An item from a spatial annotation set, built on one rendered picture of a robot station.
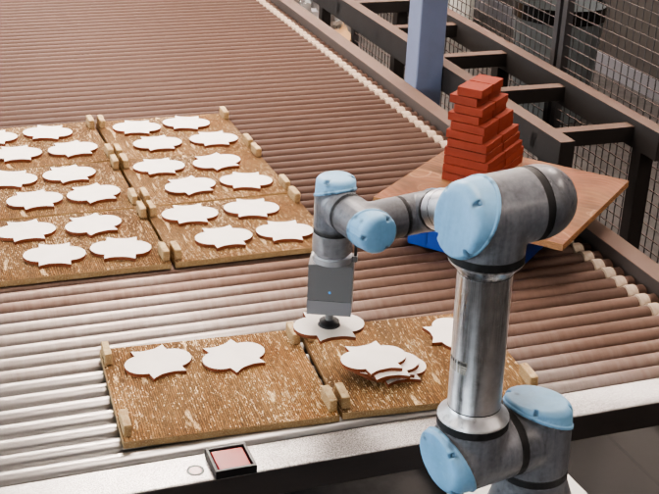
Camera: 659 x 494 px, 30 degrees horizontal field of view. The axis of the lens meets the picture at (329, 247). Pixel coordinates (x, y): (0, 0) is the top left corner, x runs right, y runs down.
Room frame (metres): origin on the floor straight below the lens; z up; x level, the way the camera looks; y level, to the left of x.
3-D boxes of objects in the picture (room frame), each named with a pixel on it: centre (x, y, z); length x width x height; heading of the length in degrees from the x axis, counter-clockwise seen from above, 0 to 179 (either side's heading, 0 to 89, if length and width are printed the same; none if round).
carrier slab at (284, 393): (2.10, 0.21, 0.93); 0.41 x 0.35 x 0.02; 108
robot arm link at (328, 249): (2.08, -0.01, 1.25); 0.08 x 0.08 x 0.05
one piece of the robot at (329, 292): (2.10, -0.01, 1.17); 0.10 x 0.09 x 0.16; 177
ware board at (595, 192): (2.95, -0.44, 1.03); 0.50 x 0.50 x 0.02; 61
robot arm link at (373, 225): (2.01, -0.07, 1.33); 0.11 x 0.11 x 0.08; 31
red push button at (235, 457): (1.84, 0.16, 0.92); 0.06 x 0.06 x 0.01; 21
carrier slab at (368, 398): (2.23, -0.19, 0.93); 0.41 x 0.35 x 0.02; 106
